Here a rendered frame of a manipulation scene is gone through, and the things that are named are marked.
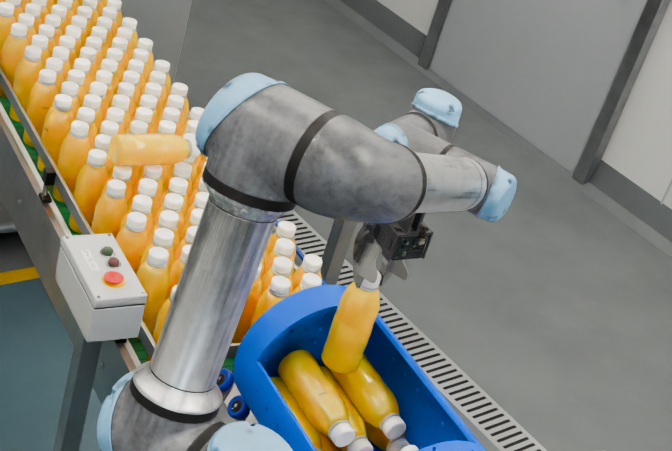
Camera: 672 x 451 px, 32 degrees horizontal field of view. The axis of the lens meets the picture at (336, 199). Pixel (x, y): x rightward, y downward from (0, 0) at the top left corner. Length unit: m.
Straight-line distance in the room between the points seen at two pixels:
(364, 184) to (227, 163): 0.16
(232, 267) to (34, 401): 2.23
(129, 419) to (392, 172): 0.46
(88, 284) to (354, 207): 0.95
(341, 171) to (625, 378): 3.31
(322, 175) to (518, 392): 2.96
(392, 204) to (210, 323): 0.27
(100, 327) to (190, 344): 0.77
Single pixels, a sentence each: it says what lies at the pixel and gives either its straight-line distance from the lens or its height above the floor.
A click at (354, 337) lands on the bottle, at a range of 1.99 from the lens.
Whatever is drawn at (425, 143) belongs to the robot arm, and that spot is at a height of 1.66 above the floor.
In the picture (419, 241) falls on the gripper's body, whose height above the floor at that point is 1.45.
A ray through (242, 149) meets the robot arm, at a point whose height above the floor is 1.75.
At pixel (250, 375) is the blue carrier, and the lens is 2.05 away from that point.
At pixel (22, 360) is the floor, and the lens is 3.70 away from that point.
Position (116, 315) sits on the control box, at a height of 1.06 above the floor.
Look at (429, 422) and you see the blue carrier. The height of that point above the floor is 1.09.
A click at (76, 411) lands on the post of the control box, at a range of 2.43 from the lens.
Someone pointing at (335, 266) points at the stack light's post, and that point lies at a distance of 2.73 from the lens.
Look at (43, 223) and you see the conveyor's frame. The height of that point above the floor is 0.86.
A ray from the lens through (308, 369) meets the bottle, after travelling 2.04.
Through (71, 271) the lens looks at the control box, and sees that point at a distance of 2.25.
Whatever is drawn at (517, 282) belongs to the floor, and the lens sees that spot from 4.78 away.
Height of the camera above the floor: 2.37
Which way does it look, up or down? 29 degrees down
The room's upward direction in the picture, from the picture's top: 17 degrees clockwise
